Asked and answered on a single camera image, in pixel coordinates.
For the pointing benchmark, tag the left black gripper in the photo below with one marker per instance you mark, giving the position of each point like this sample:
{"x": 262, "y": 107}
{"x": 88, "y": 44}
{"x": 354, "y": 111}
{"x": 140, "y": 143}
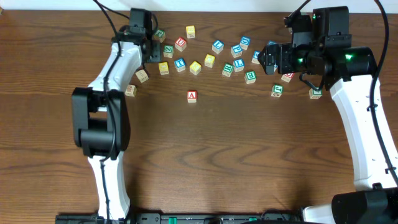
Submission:
{"x": 157, "y": 56}

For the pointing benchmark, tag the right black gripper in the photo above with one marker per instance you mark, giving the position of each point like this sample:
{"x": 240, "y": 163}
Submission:
{"x": 284, "y": 51}

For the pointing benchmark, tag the red letter A block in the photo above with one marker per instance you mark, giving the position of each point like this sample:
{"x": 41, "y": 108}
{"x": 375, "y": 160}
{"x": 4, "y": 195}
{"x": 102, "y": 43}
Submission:
{"x": 192, "y": 96}

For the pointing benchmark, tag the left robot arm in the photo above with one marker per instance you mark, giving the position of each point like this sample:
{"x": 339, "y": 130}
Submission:
{"x": 101, "y": 124}

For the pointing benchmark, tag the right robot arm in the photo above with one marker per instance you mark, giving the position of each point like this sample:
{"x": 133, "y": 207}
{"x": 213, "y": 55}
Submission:
{"x": 321, "y": 45}

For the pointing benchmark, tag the green letter J block top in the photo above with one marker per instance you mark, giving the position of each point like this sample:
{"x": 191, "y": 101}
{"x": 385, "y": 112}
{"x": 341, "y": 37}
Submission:
{"x": 160, "y": 35}

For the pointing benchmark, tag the green letter j block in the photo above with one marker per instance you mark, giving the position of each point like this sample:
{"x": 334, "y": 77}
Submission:
{"x": 277, "y": 91}
{"x": 160, "y": 35}

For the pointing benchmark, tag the green letter Z block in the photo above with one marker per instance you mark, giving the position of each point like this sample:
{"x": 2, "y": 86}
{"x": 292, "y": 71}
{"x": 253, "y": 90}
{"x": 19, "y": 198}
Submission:
{"x": 168, "y": 51}

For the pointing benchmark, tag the red letter U block right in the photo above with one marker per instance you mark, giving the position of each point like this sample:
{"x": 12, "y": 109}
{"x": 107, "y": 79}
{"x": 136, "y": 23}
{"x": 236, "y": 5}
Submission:
{"x": 287, "y": 77}

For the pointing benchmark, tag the red letter u block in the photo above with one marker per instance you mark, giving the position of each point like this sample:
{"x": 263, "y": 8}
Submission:
{"x": 180, "y": 44}
{"x": 287, "y": 77}

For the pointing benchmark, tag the yellow letter O block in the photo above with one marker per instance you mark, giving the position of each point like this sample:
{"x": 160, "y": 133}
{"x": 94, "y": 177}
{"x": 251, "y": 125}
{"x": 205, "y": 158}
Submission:
{"x": 163, "y": 68}

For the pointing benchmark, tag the plain wooden I block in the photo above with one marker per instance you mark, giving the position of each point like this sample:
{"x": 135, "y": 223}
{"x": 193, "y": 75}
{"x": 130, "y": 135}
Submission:
{"x": 142, "y": 76}

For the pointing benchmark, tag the red letter U block left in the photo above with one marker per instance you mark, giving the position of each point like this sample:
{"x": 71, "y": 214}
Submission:
{"x": 180, "y": 44}

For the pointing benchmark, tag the blue letter T block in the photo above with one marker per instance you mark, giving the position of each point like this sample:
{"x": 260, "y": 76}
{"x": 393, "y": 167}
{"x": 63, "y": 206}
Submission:
{"x": 180, "y": 64}

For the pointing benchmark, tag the green letter J block lower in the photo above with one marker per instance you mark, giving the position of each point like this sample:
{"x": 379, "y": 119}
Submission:
{"x": 277, "y": 91}

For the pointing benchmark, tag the blue number 5 block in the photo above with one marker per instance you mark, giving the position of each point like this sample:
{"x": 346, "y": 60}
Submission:
{"x": 255, "y": 57}

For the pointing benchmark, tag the green number 4 block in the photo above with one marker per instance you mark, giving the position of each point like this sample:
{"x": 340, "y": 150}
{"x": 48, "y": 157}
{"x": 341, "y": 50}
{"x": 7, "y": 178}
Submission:
{"x": 315, "y": 94}

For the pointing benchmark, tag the yellow block top row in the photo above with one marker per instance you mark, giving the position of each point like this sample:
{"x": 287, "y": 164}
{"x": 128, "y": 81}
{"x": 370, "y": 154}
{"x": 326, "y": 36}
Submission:
{"x": 190, "y": 31}

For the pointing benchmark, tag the wooden pineapple block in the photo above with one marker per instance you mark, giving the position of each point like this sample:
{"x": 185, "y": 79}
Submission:
{"x": 131, "y": 90}

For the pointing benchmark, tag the green letter B block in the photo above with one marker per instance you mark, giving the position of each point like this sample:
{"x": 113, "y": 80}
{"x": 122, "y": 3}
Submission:
{"x": 250, "y": 77}

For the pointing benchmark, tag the blue letter D block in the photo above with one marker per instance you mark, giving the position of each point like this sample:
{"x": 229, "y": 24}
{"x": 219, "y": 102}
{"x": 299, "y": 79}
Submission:
{"x": 244, "y": 42}

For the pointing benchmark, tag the blue letter L block lower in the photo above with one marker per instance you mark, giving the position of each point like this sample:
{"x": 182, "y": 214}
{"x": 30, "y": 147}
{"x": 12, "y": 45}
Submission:
{"x": 238, "y": 65}

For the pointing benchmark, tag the blue letter l block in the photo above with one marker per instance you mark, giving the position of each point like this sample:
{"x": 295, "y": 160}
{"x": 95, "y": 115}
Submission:
{"x": 238, "y": 65}
{"x": 217, "y": 46}

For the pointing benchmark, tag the yellow block centre upper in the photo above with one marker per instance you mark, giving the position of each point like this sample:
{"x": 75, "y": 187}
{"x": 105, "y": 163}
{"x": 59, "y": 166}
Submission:
{"x": 209, "y": 60}

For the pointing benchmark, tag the blue letter P block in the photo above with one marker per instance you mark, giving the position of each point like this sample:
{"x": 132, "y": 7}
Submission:
{"x": 236, "y": 51}

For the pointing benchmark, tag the blue letter L block upper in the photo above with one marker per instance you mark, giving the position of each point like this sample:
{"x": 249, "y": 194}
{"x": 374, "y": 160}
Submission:
{"x": 217, "y": 46}

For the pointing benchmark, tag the green letter R block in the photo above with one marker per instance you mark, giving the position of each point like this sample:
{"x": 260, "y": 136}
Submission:
{"x": 227, "y": 70}

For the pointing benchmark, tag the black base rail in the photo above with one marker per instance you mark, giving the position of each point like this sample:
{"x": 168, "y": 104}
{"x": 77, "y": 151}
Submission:
{"x": 156, "y": 218}

